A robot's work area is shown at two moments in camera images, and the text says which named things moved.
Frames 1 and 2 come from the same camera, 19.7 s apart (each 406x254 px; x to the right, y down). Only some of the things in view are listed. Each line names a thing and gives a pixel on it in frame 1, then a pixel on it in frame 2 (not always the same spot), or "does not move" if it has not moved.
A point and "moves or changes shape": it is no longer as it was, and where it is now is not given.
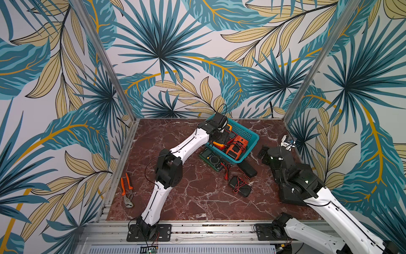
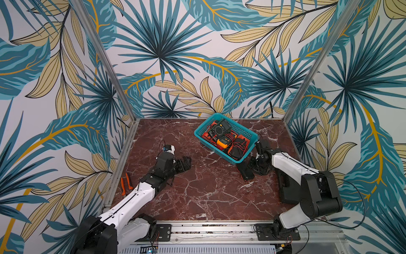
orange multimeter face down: x=236 y=149 does not move
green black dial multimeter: x=214 y=159 moves or changes shape
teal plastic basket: x=234 y=143 does not move
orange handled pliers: x=127 y=192 does not move
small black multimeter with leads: x=239 y=186 → x=238 y=147
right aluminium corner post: x=353 y=5 does not move
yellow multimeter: x=217 y=137 moves or changes shape
